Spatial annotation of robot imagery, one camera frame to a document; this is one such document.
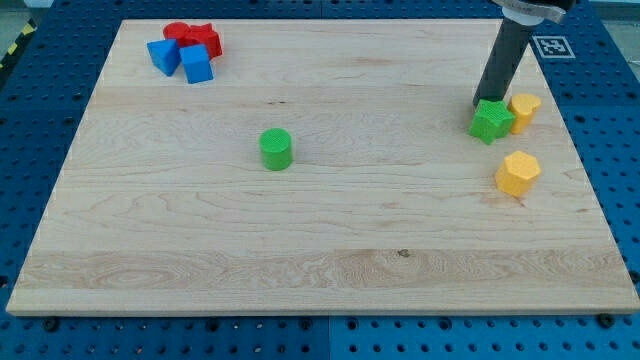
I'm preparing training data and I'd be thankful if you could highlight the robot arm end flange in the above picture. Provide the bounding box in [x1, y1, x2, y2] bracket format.
[492, 0, 576, 26]

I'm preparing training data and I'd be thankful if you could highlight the yellow hexagon block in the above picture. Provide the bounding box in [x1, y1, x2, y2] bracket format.
[494, 151, 541, 197]

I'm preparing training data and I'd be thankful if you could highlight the yellow heart block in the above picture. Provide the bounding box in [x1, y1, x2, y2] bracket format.
[508, 93, 542, 134]

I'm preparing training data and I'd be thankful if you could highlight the wooden board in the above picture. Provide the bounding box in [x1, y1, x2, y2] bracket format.
[7, 19, 639, 317]

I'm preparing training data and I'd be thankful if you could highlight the green cylinder block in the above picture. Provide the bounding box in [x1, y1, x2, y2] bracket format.
[259, 128, 293, 171]

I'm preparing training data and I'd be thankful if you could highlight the blue cube block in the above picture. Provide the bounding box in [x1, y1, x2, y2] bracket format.
[179, 44, 214, 84]

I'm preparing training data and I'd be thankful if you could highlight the green star block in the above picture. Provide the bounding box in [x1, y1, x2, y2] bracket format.
[469, 99, 515, 145]

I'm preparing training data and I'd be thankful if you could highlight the red star block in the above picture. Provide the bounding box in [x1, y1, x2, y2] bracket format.
[181, 23, 223, 59]

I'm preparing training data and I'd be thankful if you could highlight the blue triangle block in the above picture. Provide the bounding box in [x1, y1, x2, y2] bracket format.
[147, 39, 181, 77]

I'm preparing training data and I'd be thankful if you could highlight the red cylinder block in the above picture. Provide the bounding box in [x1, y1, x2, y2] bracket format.
[163, 21, 190, 47]

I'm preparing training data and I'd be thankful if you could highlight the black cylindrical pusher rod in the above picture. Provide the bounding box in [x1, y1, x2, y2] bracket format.
[473, 17, 536, 107]

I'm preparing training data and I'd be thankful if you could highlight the white fiducial marker tag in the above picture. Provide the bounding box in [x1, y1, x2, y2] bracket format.
[533, 35, 575, 59]

